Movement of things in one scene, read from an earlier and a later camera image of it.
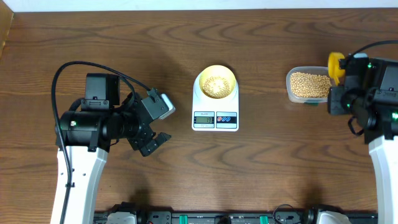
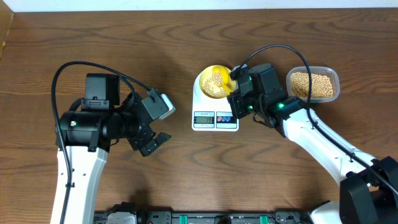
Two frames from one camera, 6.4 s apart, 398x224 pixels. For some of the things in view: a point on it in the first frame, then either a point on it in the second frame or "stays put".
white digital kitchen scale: [209, 114] stays put
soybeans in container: [310, 84] stays put
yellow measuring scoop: [334, 66] → [228, 84]
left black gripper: [145, 132] stays put
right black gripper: [333, 104] → [236, 100]
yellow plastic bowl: [217, 82] stays put
